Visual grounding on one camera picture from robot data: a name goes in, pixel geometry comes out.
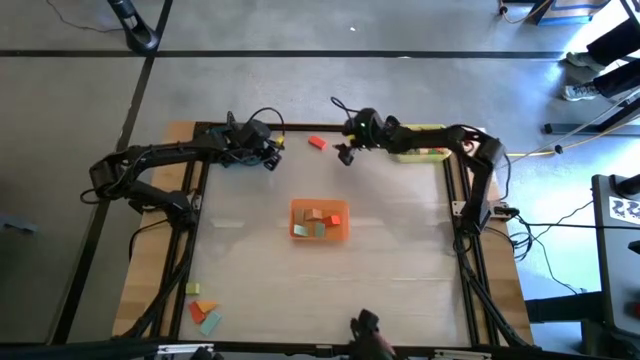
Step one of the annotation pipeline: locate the black floor tape strip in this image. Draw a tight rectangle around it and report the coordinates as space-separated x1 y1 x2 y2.
49 0 174 346
0 48 566 59

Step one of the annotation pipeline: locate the person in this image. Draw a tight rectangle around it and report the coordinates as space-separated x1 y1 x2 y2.
562 19 640 104

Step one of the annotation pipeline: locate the grey machine cabinet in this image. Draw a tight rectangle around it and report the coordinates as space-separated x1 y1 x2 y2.
592 172 640 351

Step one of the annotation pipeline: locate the black desk frame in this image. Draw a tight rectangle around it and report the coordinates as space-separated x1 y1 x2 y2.
542 92 640 136

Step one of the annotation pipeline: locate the black floor cable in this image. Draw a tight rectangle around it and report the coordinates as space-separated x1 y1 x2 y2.
514 199 640 296

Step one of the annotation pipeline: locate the teal long block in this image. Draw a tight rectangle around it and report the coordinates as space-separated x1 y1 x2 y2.
199 310 223 337

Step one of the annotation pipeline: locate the yellow floor cable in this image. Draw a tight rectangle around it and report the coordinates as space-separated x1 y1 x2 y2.
507 122 640 159
498 0 551 25

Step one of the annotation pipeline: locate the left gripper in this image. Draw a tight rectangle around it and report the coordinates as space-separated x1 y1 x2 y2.
230 119 283 172

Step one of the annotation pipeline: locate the yellow plastic bin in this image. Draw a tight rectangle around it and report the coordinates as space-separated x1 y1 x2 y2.
389 123 454 164

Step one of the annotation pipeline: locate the orange plastic bin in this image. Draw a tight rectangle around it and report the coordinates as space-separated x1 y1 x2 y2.
289 198 351 242

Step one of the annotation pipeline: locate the black stand base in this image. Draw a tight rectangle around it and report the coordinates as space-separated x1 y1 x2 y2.
107 0 160 55

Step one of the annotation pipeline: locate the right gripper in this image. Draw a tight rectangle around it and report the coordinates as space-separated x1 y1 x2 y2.
337 107 401 167

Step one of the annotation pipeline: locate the black aluminium table frame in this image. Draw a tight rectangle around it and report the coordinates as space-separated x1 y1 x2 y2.
127 121 534 351

